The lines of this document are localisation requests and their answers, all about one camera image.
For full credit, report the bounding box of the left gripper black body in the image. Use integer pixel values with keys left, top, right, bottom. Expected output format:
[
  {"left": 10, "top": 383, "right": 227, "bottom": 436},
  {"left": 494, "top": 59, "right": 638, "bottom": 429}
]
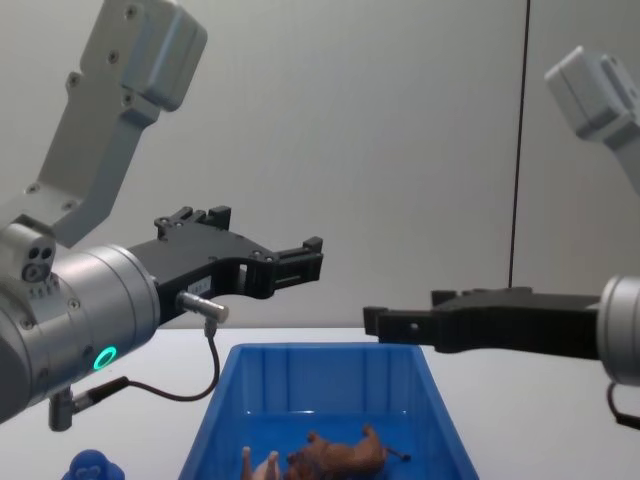
[{"left": 127, "top": 227, "right": 274, "bottom": 328}]

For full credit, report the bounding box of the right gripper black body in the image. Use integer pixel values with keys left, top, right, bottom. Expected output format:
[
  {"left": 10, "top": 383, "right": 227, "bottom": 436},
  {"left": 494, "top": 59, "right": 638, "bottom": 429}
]
[{"left": 424, "top": 286, "right": 605, "bottom": 362}]

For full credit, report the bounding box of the blue plastic bin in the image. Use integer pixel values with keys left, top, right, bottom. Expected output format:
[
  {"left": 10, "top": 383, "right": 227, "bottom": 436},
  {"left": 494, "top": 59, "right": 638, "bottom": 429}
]
[{"left": 177, "top": 341, "right": 482, "bottom": 480}]

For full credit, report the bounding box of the brown toy animal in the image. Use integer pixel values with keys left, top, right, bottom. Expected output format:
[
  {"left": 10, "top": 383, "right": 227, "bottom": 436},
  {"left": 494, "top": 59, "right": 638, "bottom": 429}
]
[{"left": 286, "top": 424, "right": 413, "bottom": 480}]

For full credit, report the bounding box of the pink toy animal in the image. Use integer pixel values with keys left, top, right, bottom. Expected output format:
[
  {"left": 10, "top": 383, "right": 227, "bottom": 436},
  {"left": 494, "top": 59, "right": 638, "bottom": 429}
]
[{"left": 241, "top": 445, "right": 282, "bottom": 480}]

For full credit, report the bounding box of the blue toy figure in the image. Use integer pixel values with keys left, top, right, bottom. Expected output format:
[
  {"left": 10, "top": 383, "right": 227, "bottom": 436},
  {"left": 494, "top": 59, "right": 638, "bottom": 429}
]
[{"left": 61, "top": 449, "right": 128, "bottom": 480}]

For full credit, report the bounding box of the left gripper thin dark cable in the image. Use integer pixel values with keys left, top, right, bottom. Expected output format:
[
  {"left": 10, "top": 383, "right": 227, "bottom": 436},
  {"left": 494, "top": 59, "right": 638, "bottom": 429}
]
[{"left": 47, "top": 291, "right": 231, "bottom": 432}]

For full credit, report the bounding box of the gripper thin dark cable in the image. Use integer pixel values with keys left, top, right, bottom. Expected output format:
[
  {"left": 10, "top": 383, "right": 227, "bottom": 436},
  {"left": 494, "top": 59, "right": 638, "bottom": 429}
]
[
  {"left": 606, "top": 381, "right": 640, "bottom": 431},
  {"left": 47, "top": 291, "right": 231, "bottom": 432}
]

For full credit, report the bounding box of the right gripper thin dark cable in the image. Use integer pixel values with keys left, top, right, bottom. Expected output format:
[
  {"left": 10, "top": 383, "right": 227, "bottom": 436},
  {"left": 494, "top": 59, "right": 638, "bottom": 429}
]
[{"left": 606, "top": 381, "right": 640, "bottom": 431}]

